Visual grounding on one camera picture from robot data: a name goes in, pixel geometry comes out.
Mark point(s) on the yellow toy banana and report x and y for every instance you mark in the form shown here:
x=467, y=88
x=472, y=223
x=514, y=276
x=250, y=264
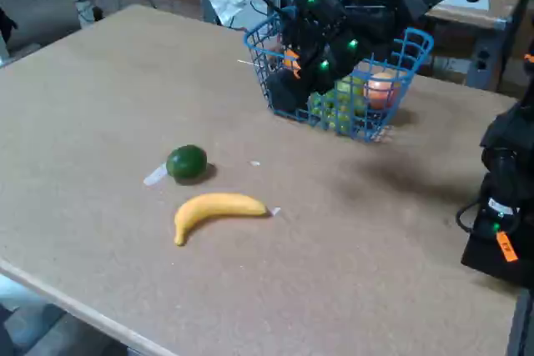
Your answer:
x=217, y=206

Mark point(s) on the orange toy fruit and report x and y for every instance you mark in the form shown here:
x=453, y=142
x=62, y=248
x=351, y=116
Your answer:
x=290, y=60

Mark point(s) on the green toy grapes bunch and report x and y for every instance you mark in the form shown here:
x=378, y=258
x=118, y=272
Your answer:
x=340, y=108

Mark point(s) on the thin white tape line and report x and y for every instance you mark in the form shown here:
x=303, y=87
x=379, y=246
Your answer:
x=246, y=63

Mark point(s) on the red orange toy peach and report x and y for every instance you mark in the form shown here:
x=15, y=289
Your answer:
x=381, y=89

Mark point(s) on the round green toy fruit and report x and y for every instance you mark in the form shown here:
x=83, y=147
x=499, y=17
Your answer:
x=186, y=162

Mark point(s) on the wooden workbench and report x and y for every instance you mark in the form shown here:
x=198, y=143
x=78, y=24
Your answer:
x=463, y=14

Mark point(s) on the long white tape strip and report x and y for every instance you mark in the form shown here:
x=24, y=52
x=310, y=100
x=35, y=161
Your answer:
x=154, y=175

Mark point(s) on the grey metal outlet box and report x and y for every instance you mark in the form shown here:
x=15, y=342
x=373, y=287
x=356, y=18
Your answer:
x=486, y=60

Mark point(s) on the black power adapter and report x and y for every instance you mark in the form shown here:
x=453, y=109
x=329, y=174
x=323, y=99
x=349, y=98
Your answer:
x=98, y=13

